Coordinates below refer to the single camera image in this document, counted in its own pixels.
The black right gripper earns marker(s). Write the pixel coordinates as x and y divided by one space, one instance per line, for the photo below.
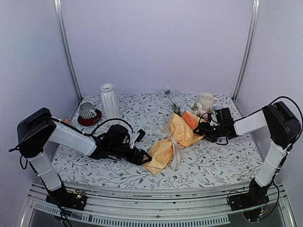
204 130

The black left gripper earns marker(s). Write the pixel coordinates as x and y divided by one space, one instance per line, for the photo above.
133 160

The orange paper flower bouquet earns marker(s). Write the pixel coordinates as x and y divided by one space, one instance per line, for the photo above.
181 124

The white printed ribbon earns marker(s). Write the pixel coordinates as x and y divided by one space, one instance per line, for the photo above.
163 132

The white ribbed ceramic vase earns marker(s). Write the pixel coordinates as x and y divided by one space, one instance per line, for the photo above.
109 101

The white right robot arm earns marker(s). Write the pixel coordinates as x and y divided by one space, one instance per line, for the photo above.
284 128

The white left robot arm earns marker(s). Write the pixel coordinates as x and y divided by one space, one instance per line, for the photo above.
41 127

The cream ceramic mug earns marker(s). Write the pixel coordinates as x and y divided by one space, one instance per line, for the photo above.
207 101

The dark red saucer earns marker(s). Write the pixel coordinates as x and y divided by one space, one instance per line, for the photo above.
92 121

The striped black white cup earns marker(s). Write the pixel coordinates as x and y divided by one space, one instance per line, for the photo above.
87 111

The pink patterned ball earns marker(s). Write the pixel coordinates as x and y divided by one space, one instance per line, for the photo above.
65 121

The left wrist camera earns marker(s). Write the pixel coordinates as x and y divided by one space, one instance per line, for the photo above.
136 137

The aluminium front rail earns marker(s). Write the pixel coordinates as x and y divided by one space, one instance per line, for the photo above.
194 207

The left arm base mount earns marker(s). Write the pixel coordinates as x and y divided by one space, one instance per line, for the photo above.
62 198

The right aluminium frame post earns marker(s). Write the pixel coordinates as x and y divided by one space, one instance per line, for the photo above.
247 50

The aluminium frame post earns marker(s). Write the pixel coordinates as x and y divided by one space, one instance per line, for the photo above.
66 48
247 50

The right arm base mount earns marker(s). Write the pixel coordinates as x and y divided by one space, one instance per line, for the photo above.
248 201

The left aluminium frame post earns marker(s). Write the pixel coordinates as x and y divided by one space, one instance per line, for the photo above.
66 48

